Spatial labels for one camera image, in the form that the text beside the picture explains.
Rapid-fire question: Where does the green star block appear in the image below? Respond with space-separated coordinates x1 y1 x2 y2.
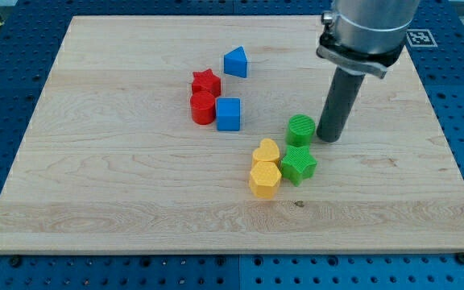
280 145 317 186

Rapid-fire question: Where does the green cylinder block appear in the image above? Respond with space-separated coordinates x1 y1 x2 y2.
285 114 316 147

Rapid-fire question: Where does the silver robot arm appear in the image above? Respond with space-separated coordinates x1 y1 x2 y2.
317 0 420 79

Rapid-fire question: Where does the red star block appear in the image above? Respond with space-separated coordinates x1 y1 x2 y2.
191 68 222 97

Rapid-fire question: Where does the blue cube block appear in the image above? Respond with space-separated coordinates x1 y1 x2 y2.
216 97 241 131

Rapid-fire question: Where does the yellow heart block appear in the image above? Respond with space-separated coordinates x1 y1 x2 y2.
251 138 280 167

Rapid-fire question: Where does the yellow hexagon block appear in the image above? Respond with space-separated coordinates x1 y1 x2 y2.
248 161 282 199

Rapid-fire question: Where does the red cylinder block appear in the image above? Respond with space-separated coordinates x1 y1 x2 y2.
190 91 216 125

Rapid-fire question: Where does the wooden board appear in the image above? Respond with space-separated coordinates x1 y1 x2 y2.
0 16 464 255

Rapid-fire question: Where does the blue triangle block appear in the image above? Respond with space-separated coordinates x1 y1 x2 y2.
223 46 248 78

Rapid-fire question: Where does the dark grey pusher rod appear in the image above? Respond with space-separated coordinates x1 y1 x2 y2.
317 67 365 143

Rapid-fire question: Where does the black white fiducial tag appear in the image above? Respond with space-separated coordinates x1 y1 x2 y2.
406 28 437 48

